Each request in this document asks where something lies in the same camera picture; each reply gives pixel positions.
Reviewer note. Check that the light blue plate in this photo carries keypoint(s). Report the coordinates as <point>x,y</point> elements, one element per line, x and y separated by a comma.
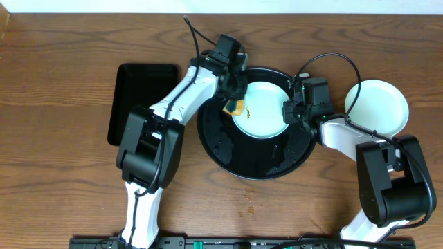
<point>380,106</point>

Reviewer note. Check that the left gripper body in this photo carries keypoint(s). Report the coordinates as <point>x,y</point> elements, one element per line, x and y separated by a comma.
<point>237,91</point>

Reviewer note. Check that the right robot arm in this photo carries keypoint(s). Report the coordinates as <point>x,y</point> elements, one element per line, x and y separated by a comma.
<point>395,187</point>

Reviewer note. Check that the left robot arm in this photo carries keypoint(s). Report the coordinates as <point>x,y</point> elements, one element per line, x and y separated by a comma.
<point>150,150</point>

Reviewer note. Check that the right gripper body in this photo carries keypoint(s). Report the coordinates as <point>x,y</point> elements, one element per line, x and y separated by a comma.
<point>295,113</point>

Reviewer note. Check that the pale blue plate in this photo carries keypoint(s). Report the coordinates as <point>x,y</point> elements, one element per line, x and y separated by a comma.
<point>262,116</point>

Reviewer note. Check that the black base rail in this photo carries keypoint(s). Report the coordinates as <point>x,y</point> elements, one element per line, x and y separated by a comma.
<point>205,243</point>

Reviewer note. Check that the black rectangular tray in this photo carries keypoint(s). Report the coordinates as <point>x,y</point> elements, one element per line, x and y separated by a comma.
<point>138,85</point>

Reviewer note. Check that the black round tray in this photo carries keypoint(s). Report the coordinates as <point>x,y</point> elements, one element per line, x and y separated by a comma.
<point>243,155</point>

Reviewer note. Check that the green and yellow sponge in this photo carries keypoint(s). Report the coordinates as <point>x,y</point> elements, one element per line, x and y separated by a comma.
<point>234,107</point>

